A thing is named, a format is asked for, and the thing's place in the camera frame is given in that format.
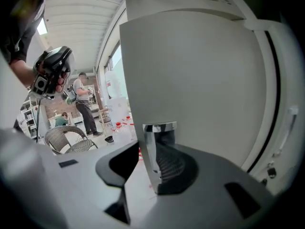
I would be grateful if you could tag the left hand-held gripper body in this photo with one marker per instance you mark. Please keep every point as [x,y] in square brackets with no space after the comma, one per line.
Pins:
[53,61]

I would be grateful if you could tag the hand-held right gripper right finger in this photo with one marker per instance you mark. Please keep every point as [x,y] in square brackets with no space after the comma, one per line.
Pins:
[209,199]

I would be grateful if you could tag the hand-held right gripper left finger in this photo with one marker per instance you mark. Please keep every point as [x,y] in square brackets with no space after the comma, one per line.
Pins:
[83,187]

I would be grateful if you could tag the grey metal locker cabinet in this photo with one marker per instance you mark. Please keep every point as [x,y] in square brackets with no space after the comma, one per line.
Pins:
[166,1]

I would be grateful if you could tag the person's left forearm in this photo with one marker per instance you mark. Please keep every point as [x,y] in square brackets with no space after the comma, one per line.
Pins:
[21,73]

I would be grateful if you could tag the person's left hand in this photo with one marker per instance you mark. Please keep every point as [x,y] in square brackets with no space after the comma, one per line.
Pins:
[63,80]

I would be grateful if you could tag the ceiling light panel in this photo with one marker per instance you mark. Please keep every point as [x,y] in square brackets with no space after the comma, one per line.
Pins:
[42,27]

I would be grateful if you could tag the person's black shirt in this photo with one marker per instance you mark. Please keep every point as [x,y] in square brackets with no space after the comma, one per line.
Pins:
[14,32]

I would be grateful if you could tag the brown wicker chair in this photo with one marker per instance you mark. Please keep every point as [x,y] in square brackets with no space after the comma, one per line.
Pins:
[57,137]

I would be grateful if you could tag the white shelf unit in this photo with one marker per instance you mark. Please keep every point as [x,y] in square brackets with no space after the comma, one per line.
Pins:
[29,118]

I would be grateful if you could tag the large clear dispenser bottle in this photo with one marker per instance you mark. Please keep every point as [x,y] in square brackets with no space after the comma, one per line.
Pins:
[113,85]

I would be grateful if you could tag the cluster of clear water jugs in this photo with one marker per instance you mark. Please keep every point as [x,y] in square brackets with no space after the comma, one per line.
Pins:
[121,135]

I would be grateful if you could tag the white water dispenser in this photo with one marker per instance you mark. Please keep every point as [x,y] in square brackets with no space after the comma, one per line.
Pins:
[118,108]

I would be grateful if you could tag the wooden frame chair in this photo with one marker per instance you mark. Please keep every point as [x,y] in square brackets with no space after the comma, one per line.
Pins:
[104,119]

